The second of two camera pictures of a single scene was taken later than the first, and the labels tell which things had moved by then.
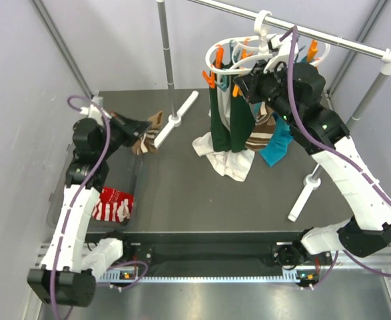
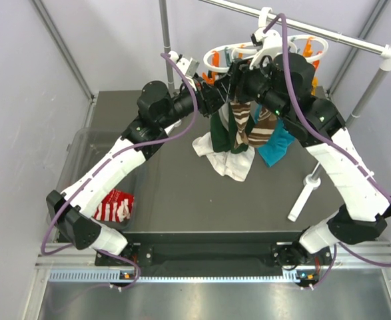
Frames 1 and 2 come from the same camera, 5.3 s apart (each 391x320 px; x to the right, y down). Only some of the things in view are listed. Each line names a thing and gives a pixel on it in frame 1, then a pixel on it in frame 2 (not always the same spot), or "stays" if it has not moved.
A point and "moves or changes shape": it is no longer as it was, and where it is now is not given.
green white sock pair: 232,121 stays
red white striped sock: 113,206 stays
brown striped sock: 146,143 moves or changes shape
